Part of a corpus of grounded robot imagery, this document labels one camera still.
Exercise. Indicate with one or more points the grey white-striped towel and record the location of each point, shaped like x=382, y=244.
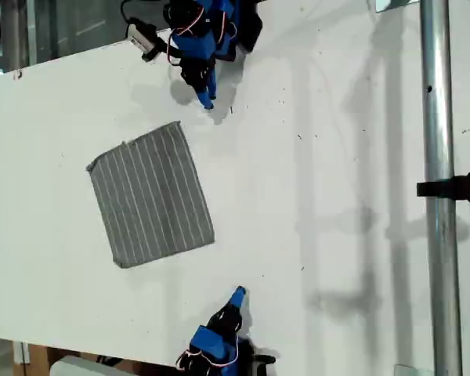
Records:
x=152, y=196

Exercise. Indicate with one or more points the white box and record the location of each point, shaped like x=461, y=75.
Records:
x=78, y=367

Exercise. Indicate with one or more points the wooden table leg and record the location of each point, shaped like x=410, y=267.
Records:
x=38, y=360

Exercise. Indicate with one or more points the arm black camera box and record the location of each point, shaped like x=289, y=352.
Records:
x=143, y=37
x=263, y=362

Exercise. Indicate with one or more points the steel post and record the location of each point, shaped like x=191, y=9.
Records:
x=438, y=117

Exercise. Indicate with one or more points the black post clamp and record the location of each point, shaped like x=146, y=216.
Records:
x=454, y=188

